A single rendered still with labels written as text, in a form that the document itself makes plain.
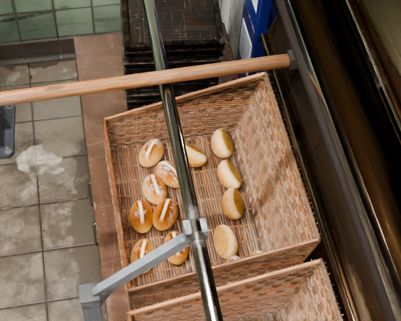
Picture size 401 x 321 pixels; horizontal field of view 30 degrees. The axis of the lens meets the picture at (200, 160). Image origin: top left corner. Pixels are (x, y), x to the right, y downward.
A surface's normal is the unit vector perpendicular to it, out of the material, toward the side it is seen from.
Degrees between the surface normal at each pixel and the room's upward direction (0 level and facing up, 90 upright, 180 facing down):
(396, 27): 70
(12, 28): 90
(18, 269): 0
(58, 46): 90
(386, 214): 12
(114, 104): 0
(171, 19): 0
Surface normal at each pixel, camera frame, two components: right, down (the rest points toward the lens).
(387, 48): -0.91, -0.08
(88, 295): 0.04, -0.58
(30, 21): 0.18, 0.81
